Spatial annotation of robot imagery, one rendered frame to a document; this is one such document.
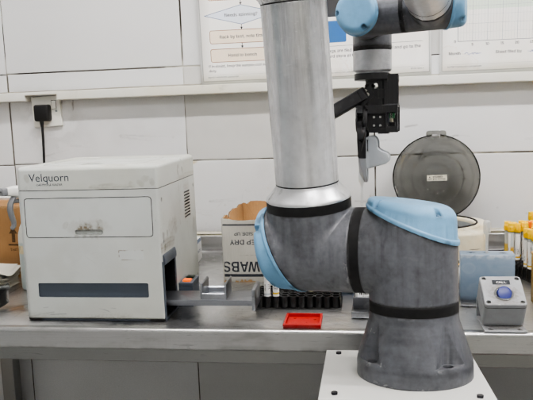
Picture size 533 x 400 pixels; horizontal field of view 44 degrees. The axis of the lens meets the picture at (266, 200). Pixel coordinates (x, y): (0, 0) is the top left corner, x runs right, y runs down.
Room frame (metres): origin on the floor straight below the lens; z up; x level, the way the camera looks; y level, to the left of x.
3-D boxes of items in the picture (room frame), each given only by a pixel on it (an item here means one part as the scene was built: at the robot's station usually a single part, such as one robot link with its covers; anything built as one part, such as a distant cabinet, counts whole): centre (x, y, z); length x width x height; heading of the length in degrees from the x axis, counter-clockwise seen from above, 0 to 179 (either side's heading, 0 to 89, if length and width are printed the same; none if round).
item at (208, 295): (1.24, 0.13, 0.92); 0.21 x 0.07 x 0.05; 82
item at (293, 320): (1.18, -0.06, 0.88); 0.07 x 0.07 x 0.01; 82
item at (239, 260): (1.61, -0.03, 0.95); 0.29 x 0.25 x 0.15; 172
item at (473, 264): (1.26, -0.42, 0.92); 0.10 x 0.07 x 0.10; 77
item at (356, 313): (1.23, -0.18, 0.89); 0.09 x 0.05 x 0.04; 170
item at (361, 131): (1.30, -0.19, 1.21); 0.05 x 0.02 x 0.09; 165
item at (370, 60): (1.32, -0.22, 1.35); 0.08 x 0.08 x 0.05
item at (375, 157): (1.29, -0.21, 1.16); 0.06 x 0.03 x 0.09; 75
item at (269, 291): (1.30, -0.06, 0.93); 0.17 x 0.09 x 0.11; 82
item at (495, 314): (1.14, -0.41, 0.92); 0.13 x 0.07 x 0.08; 172
